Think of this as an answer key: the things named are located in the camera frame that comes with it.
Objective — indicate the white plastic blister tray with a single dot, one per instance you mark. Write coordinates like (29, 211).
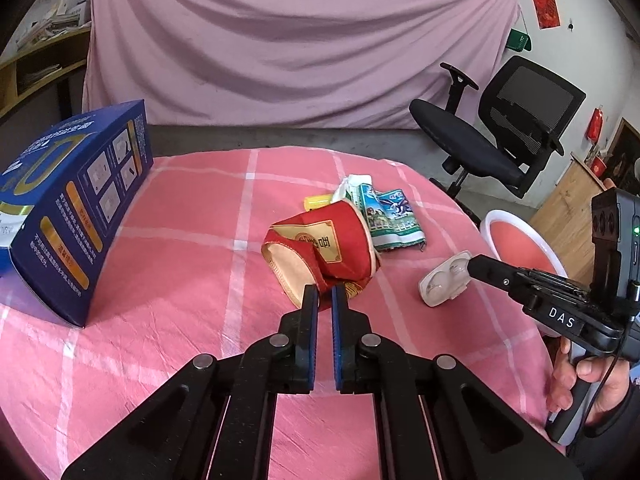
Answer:
(442, 280)

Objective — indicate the stack of papers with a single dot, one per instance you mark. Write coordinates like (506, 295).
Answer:
(45, 25)

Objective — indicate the black office chair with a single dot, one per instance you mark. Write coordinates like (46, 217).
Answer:
(465, 135)

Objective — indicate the person's right hand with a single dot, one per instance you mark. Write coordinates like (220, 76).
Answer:
(586, 369)

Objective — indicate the red wall poster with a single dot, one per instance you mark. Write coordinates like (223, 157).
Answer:
(544, 6)

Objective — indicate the yellow plastic cap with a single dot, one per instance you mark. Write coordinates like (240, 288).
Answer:
(317, 202)

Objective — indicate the pink checked tablecloth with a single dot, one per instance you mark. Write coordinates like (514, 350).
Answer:
(200, 240)

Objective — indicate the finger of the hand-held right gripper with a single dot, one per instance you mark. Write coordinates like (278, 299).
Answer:
(492, 272)

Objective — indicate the red hanging ornament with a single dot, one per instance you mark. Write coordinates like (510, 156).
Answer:
(595, 125)

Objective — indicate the dark picture frame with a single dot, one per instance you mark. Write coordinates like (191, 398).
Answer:
(625, 150)

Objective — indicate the white rimmed round bin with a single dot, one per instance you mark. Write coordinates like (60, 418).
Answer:
(515, 240)

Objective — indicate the person's right forearm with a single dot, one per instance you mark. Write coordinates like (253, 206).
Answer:
(620, 442)

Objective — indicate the blue cardboard box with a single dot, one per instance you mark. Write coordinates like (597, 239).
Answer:
(75, 200)

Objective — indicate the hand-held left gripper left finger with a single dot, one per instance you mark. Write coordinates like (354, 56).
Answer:
(311, 332)

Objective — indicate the crushed red paper bowl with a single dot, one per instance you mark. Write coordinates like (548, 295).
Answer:
(330, 240)

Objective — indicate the white printed packet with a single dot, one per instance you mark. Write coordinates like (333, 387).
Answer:
(352, 187)

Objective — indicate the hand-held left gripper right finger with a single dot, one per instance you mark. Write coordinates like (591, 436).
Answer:
(339, 332)

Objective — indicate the green blue snack packet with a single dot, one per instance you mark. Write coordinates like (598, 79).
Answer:
(392, 215)

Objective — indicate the pink backdrop cloth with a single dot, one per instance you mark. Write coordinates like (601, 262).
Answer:
(300, 35)

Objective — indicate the flat pile of papers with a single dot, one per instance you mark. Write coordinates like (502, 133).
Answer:
(42, 75)

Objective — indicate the wooden shelf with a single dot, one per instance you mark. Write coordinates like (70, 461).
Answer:
(10, 80)

